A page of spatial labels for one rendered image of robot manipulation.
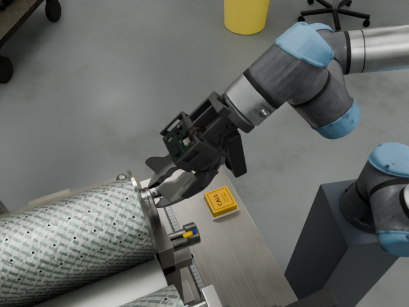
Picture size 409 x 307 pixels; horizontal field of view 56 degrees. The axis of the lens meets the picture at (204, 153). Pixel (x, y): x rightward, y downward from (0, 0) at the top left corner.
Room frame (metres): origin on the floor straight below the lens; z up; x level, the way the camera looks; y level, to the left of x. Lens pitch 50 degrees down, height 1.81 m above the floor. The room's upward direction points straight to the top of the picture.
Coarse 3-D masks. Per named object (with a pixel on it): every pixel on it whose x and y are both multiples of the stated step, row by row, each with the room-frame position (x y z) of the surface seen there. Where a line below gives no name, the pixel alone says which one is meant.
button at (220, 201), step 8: (208, 192) 0.59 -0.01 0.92; (216, 192) 0.59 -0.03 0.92; (224, 192) 0.59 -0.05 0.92; (208, 200) 0.57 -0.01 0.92; (216, 200) 0.57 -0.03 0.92; (224, 200) 0.57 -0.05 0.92; (232, 200) 0.57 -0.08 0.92; (216, 208) 0.54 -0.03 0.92; (224, 208) 0.54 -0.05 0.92; (232, 208) 0.55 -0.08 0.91; (216, 216) 0.53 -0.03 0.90
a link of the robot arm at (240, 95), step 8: (240, 80) 0.43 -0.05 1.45; (248, 80) 0.47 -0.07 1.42; (232, 88) 0.43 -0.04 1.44; (240, 88) 0.42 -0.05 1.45; (248, 88) 0.42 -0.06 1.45; (232, 96) 0.42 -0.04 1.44; (240, 96) 0.41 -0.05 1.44; (248, 96) 0.41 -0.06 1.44; (256, 96) 0.41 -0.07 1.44; (232, 104) 0.41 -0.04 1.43; (240, 104) 0.40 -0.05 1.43; (248, 104) 0.40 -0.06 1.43; (256, 104) 0.40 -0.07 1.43; (264, 104) 0.40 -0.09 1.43; (240, 112) 0.40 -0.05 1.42; (248, 112) 0.40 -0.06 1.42; (256, 112) 0.40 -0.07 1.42; (264, 112) 0.40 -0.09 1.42; (272, 112) 0.41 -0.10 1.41; (248, 120) 0.39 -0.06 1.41; (256, 120) 0.40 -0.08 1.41; (264, 120) 0.41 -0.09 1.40
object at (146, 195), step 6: (144, 192) 0.35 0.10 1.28; (150, 192) 0.35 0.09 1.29; (144, 198) 0.34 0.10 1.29; (150, 198) 0.34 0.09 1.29; (150, 204) 0.33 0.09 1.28; (150, 210) 0.32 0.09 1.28; (156, 210) 0.32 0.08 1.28; (150, 216) 0.31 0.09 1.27; (156, 216) 0.32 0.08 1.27; (150, 222) 0.31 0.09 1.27; (156, 222) 0.31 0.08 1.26; (156, 228) 0.31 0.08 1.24
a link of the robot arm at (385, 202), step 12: (384, 192) 0.48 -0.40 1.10; (396, 192) 0.46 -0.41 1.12; (408, 192) 0.44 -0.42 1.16; (372, 204) 0.47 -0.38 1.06; (384, 204) 0.45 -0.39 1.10; (396, 204) 0.43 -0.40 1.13; (408, 204) 0.41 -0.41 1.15; (384, 216) 0.42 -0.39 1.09; (396, 216) 0.41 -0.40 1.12; (408, 216) 0.39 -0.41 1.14; (384, 228) 0.40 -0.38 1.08; (396, 228) 0.38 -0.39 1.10; (408, 228) 0.38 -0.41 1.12; (384, 240) 0.37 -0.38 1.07; (396, 240) 0.36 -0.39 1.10; (408, 240) 0.36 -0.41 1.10; (396, 252) 0.36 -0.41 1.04; (408, 252) 0.36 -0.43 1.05
